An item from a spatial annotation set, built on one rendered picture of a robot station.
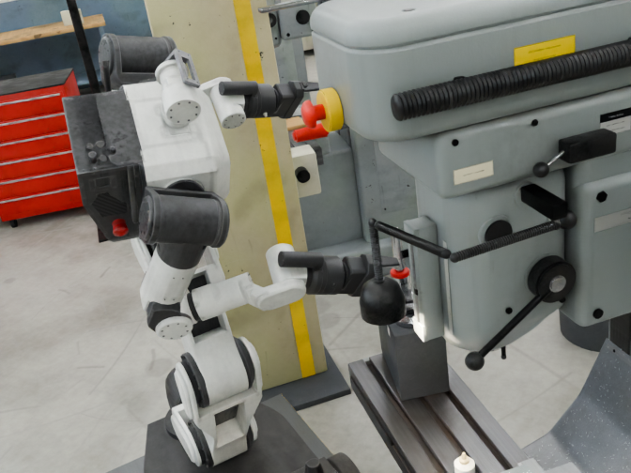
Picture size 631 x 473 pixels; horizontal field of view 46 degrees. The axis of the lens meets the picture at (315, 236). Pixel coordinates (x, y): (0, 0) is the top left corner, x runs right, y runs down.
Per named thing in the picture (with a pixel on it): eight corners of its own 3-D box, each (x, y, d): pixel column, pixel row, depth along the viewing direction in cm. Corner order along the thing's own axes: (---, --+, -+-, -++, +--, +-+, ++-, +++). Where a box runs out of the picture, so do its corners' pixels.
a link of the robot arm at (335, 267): (360, 308, 171) (314, 308, 166) (348, 275, 177) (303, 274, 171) (383, 274, 162) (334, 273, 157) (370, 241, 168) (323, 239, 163)
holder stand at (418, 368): (401, 402, 176) (392, 331, 167) (380, 350, 195) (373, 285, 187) (450, 391, 176) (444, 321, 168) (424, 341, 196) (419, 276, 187)
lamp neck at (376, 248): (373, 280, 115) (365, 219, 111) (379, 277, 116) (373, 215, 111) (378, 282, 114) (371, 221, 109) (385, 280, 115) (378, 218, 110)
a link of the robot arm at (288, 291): (310, 297, 160) (252, 318, 160) (300, 265, 165) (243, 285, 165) (303, 282, 155) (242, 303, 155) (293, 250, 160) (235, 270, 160)
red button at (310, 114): (309, 133, 102) (304, 105, 100) (300, 126, 106) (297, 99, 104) (331, 128, 103) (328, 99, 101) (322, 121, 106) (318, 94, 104)
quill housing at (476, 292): (469, 377, 117) (458, 194, 103) (416, 315, 135) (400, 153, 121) (574, 343, 121) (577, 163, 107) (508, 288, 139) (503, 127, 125)
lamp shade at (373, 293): (351, 313, 119) (346, 281, 116) (385, 296, 122) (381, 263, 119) (380, 330, 113) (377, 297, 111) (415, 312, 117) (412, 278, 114)
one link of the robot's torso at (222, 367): (188, 408, 187) (126, 235, 185) (251, 380, 193) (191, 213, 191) (201, 417, 173) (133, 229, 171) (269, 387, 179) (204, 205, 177)
